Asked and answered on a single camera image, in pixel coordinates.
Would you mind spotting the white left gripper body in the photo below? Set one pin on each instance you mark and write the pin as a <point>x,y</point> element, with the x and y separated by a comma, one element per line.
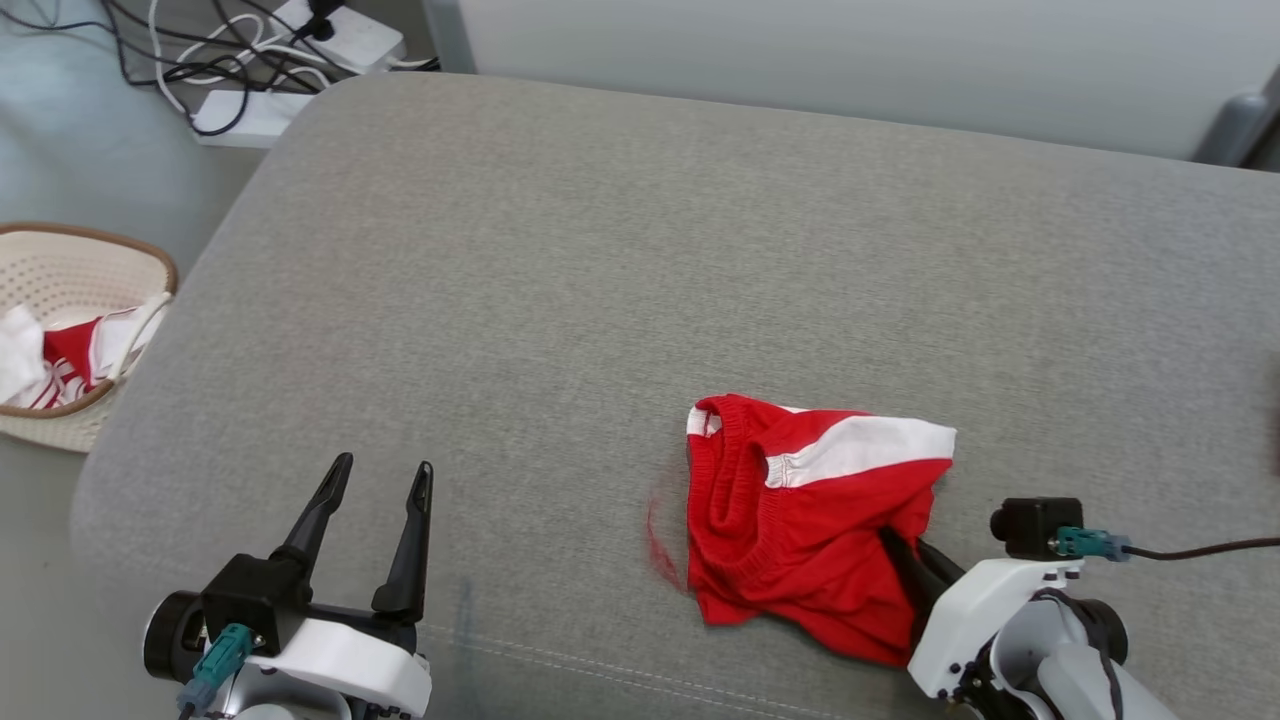
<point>360,660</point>

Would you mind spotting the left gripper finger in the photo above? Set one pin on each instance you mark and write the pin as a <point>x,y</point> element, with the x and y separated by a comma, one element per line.
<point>410,560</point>
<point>315,520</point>

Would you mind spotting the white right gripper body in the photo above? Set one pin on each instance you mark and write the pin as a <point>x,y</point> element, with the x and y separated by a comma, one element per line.
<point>970,610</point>

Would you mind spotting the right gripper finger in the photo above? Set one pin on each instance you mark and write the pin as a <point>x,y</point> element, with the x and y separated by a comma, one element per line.
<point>942,567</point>
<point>915,590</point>

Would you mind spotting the red Bulls shorts white hem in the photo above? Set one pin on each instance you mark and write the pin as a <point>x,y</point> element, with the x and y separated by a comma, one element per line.
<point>800,540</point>

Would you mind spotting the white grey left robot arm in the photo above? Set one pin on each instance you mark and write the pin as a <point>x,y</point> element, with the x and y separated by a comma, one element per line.
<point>260,705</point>

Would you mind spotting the plain white cloth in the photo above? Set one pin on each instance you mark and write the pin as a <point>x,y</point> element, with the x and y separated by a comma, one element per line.
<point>18,355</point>

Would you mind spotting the beige woven laundry basket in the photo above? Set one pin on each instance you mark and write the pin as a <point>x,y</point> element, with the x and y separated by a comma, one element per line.
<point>70,270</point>

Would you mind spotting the plain white power strip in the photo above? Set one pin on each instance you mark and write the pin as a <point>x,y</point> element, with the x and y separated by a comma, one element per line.
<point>250,115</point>

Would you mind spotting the white power strip with adapter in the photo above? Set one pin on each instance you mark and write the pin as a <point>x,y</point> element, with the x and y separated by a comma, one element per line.
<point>355,35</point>

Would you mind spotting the black plug adapter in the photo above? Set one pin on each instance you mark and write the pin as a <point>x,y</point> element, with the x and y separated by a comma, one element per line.
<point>322,15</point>

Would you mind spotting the wide white partition panel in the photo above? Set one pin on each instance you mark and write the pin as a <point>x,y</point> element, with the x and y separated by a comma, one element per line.
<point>850,70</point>

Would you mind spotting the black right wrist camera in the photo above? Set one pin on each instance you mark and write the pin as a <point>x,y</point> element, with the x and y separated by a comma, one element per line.
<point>1030,525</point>

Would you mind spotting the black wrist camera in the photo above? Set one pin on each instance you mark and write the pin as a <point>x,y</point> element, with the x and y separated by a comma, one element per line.
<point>1030,525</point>
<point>250,600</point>

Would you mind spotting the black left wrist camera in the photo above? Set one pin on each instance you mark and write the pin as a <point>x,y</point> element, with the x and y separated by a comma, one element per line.
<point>250,600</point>

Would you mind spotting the single grey partition post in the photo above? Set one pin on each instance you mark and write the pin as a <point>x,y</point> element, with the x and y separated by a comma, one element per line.
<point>445,35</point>

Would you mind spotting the double grey partition post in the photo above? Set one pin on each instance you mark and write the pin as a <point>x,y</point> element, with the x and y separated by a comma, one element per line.
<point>1240,130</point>

